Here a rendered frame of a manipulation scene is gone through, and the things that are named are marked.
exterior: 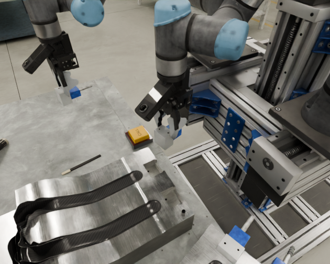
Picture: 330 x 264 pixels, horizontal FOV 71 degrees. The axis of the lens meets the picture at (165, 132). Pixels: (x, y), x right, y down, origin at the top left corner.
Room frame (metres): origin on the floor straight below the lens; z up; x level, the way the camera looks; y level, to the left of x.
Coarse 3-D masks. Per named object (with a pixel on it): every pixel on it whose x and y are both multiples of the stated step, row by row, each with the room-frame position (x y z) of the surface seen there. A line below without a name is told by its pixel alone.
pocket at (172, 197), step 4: (172, 188) 0.35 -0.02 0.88; (160, 192) 0.33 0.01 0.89; (164, 192) 0.33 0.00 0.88; (168, 192) 0.34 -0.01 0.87; (172, 192) 0.34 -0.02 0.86; (176, 192) 0.34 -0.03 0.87; (164, 196) 0.33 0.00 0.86; (168, 196) 0.33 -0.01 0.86; (172, 196) 0.33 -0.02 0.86; (176, 196) 0.33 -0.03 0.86; (180, 196) 0.32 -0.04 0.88; (168, 200) 0.32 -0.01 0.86; (172, 200) 0.32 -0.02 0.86; (176, 200) 0.32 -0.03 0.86; (180, 200) 0.31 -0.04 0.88; (168, 204) 0.31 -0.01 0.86; (172, 204) 0.31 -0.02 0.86; (176, 204) 0.31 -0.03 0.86
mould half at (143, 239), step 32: (128, 160) 0.44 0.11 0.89; (32, 192) 0.30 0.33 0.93; (64, 192) 0.31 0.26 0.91; (128, 192) 0.33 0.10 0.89; (0, 224) 0.25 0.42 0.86; (32, 224) 0.22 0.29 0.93; (64, 224) 0.23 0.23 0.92; (96, 224) 0.24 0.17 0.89; (160, 224) 0.24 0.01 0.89; (192, 224) 0.27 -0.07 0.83; (0, 256) 0.18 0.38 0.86; (64, 256) 0.16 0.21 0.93; (96, 256) 0.17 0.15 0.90; (128, 256) 0.18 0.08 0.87
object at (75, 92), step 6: (90, 84) 0.78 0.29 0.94; (60, 90) 0.71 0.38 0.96; (72, 90) 0.73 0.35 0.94; (78, 90) 0.73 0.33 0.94; (60, 96) 0.68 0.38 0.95; (66, 96) 0.69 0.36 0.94; (72, 96) 0.71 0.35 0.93; (78, 96) 0.72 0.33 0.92; (66, 102) 0.69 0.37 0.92; (72, 102) 0.70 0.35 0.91
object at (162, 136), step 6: (186, 120) 0.57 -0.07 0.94; (162, 126) 0.51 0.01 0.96; (168, 126) 0.53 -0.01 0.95; (156, 132) 0.49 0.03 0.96; (162, 132) 0.49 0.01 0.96; (168, 132) 0.49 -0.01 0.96; (180, 132) 0.51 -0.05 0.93; (156, 138) 0.49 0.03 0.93; (162, 138) 0.47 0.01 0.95; (168, 138) 0.47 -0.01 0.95; (162, 144) 0.47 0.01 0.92; (168, 144) 0.47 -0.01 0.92
